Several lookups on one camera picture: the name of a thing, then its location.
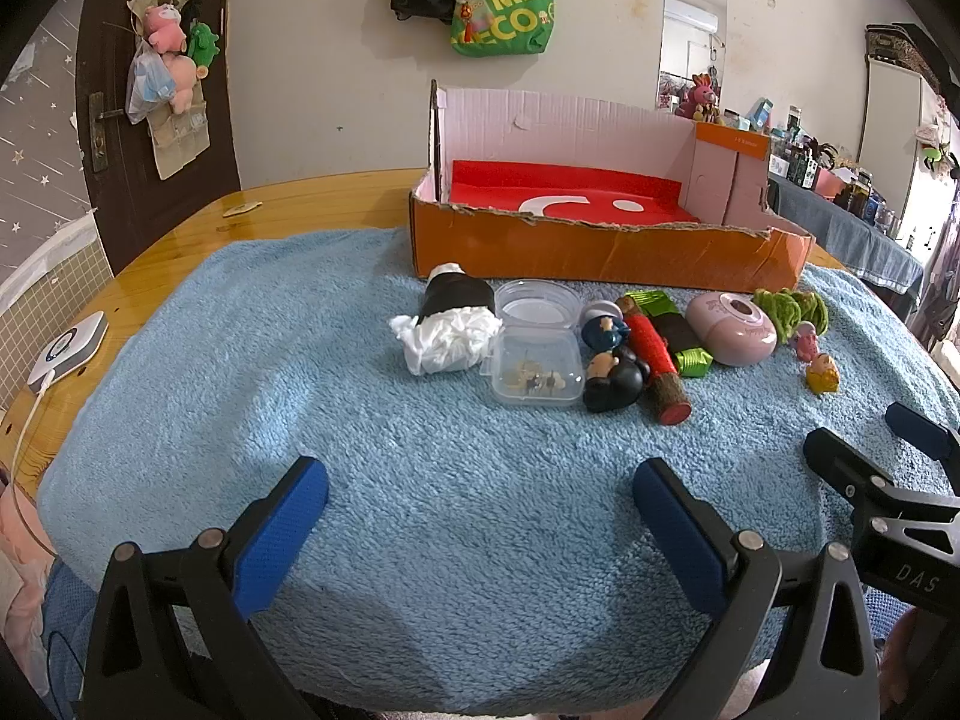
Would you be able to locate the dark brown door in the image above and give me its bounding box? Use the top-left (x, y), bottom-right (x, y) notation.
top-left (75, 0), bottom-right (241, 275)

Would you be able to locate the orange cardboard box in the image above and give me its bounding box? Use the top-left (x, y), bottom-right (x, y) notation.
top-left (409, 79), bottom-right (815, 293)

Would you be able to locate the green chenille coil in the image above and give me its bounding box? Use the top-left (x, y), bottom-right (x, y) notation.
top-left (752, 287), bottom-right (802, 344)

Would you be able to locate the green plush toy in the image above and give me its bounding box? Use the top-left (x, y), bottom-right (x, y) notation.
top-left (186, 19), bottom-right (222, 68)

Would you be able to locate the pale pink plush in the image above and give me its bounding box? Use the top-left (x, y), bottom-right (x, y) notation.
top-left (166, 52), bottom-right (211, 115)

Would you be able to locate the pink oval case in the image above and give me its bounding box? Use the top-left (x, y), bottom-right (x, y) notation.
top-left (684, 291), bottom-right (779, 367)

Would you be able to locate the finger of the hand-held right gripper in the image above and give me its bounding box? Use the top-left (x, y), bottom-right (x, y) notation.
top-left (802, 427), bottom-right (901, 524)
top-left (885, 401), bottom-right (960, 463)

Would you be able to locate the side table with dark cloth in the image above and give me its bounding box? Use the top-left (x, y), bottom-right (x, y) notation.
top-left (769, 172), bottom-right (927, 316)

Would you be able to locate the red thread-wrapped stick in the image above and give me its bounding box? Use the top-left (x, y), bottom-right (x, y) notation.
top-left (616, 296), bottom-right (692, 428)

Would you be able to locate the white and black plush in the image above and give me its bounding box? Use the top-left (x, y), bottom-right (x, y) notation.
top-left (388, 262), bottom-right (502, 376)

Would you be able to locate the black packet with green ends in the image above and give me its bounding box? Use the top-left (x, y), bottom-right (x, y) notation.
top-left (626, 290), bottom-right (713, 378)

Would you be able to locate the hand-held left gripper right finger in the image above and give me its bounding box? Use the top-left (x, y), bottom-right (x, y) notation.
top-left (631, 457), bottom-right (880, 720)

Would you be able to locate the dark patterned case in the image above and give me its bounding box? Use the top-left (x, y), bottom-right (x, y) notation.
top-left (862, 22), bottom-right (946, 91)

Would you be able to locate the green chenille knot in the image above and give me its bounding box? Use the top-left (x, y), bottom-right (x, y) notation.
top-left (795, 291), bottom-right (830, 332)

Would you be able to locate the blue figurine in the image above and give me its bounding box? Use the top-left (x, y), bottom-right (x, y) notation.
top-left (581, 301), bottom-right (631, 353)

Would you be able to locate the blue fleece blanket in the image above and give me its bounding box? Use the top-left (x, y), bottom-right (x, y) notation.
top-left (37, 229), bottom-right (960, 713)

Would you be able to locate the square clear plastic box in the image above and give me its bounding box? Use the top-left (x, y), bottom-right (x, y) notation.
top-left (487, 324), bottom-right (586, 407)

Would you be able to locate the pink rabbit plush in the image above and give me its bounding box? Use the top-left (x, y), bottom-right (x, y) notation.
top-left (673, 73), bottom-right (727, 125)

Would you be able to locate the white flat device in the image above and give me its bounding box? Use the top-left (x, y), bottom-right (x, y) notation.
top-left (28, 311), bottom-right (108, 393)

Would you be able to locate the cluster of bottles and boxes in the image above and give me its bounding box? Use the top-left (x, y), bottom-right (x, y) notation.
top-left (720, 97), bottom-right (927, 241)

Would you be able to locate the white cable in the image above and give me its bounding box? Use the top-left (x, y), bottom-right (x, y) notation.
top-left (7, 375), bottom-right (53, 496)

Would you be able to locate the beige hanging organizer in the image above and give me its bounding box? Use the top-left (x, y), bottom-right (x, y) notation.
top-left (127, 0), bottom-right (211, 181)

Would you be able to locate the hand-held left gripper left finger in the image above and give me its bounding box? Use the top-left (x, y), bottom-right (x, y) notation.
top-left (79, 455), bottom-right (331, 720)

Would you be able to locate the black mouse figurine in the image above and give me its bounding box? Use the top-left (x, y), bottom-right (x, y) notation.
top-left (581, 349), bottom-right (652, 413)

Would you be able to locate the door handle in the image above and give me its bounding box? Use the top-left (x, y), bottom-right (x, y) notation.
top-left (86, 92), bottom-right (125, 173)

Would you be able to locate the red printed sheet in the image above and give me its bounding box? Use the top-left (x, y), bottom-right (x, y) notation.
top-left (450, 159), bottom-right (702, 230)

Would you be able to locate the round clear plastic container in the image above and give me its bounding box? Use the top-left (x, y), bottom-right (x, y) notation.
top-left (493, 280), bottom-right (582, 327)

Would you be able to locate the pink plush with hat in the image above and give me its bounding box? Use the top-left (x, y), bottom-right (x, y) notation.
top-left (144, 4), bottom-right (188, 53)

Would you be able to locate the clear plastic bag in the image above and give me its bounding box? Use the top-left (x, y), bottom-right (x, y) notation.
top-left (125, 41), bottom-right (177, 126)

